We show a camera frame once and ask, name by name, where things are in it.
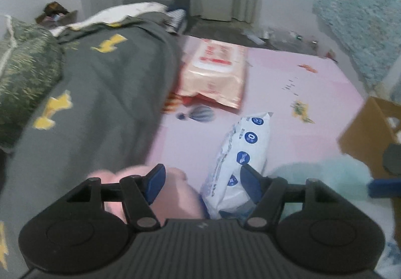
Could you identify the pile of small floor litter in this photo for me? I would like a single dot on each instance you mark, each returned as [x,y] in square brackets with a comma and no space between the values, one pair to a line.
[282,37]

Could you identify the white plastic bag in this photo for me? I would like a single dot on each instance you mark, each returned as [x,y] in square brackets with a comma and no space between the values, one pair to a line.
[329,175]

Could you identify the blue and white wipes packet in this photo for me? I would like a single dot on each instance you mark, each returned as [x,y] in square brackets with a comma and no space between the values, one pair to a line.
[231,166]

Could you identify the small brown box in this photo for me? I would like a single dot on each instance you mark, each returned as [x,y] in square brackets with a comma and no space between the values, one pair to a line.
[62,17]

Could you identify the grey blanket with yellow prints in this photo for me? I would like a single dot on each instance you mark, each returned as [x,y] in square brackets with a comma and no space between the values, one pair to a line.
[103,94]

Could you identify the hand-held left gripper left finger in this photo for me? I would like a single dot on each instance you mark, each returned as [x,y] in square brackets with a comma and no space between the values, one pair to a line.
[155,181]

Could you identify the pink wipes pack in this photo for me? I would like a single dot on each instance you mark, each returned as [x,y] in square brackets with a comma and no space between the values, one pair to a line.
[216,72]

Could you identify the teal floral fabric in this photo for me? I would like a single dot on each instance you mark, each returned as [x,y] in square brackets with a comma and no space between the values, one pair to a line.
[360,15]

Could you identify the brown cardboard box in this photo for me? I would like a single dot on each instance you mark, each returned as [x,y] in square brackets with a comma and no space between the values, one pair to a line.
[360,134]

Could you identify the pink plush toy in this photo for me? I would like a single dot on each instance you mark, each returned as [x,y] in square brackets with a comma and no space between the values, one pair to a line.
[178,194]

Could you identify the white cloth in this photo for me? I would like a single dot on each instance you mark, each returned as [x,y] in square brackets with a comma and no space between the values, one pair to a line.
[125,12]

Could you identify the pink floor mat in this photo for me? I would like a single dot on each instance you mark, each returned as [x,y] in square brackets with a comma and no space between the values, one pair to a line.
[297,116]

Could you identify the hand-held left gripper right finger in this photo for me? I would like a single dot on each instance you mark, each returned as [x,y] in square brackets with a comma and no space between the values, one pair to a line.
[250,181]

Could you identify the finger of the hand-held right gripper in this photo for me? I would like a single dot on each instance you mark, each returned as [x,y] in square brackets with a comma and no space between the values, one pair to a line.
[385,188]

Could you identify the green patterned pillow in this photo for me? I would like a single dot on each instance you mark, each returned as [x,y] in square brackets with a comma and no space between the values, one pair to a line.
[25,72]

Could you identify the black box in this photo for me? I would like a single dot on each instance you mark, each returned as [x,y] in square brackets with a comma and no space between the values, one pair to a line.
[175,0]

